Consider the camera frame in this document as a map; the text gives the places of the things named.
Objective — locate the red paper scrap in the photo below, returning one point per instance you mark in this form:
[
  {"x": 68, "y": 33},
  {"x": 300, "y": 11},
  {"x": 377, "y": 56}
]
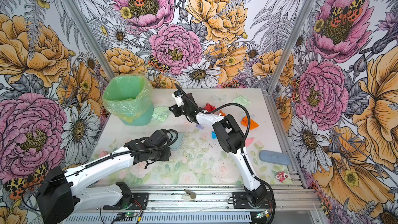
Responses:
[{"x": 209, "y": 108}]

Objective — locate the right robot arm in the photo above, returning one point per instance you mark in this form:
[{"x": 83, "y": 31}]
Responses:
[{"x": 230, "y": 137}]

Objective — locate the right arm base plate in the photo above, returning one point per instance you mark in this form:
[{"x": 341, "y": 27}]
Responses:
[{"x": 244, "y": 200}]

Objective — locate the small pink toy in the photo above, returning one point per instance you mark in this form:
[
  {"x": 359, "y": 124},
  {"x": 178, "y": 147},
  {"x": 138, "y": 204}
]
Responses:
[{"x": 282, "y": 176}]

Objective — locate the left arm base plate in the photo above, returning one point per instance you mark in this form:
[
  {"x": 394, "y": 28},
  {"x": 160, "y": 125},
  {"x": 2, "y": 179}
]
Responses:
[{"x": 135, "y": 201}]

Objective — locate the aluminium rail frame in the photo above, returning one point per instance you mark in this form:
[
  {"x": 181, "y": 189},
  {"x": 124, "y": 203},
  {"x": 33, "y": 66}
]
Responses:
[{"x": 213, "y": 205}]

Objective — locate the beige clip on rail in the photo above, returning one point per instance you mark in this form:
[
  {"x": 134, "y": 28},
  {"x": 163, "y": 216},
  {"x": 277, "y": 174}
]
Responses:
[{"x": 189, "y": 195}]

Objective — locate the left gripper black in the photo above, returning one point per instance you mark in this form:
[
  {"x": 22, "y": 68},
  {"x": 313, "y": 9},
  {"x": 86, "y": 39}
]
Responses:
[{"x": 166, "y": 154}]

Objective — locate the light green paper scrap right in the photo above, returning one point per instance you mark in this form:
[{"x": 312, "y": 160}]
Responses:
[{"x": 242, "y": 100}]

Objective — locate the blue paper scrap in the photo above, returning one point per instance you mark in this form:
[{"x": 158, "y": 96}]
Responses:
[{"x": 213, "y": 135}]

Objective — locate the green bin with bag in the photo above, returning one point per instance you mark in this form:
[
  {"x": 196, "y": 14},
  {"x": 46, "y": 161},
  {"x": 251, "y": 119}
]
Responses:
[{"x": 129, "y": 97}]

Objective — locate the pink paper scrap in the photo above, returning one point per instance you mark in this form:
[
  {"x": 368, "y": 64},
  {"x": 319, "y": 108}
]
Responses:
[{"x": 249, "y": 141}]

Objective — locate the blue-grey oval case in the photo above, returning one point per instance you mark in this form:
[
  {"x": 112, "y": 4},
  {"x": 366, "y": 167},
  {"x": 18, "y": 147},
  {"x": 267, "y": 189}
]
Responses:
[{"x": 274, "y": 157}]

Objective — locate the light green paper scrap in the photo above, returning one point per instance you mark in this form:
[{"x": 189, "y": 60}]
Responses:
[
  {"x": 242, "y": 100},
  {"x": 160, "y": 113}
]

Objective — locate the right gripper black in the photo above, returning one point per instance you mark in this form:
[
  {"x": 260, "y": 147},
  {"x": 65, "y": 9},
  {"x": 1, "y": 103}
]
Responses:
[{"x": 175, "y": 107}]

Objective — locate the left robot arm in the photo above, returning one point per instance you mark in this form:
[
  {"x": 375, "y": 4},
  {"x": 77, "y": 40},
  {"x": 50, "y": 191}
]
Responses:
[{"x": 64, "y": 192}]

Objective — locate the light green paper scrap left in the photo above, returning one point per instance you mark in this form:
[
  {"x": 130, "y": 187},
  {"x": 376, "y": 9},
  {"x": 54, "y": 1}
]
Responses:
[{"x": 160, "y": 113}]

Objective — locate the orange paper scrap right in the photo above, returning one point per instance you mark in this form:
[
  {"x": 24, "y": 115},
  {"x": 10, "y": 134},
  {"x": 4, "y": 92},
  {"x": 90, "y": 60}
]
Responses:
[{"x": 249, "y": 123}]

